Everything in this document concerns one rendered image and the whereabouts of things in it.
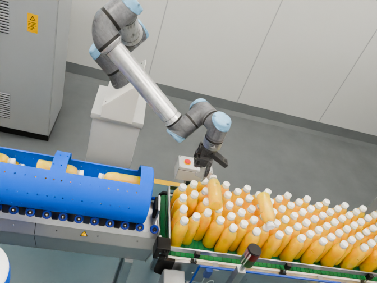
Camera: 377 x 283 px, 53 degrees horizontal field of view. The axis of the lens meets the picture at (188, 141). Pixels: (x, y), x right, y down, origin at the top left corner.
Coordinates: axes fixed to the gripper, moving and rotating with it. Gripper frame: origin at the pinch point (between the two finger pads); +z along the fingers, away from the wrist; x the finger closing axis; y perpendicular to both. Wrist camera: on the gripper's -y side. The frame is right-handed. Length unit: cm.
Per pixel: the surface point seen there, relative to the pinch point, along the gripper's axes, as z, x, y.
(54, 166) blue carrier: 1, 9, 70
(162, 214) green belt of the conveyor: 34.9, -0.9, 12.1
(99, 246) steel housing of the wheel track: 45, 18, 43
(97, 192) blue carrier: 6, 16, 49
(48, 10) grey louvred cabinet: -4, -138, 106
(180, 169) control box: 16.4, -19.1, 6.3
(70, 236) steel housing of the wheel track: 39, 18, 58
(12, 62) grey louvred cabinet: 46, -139, 131
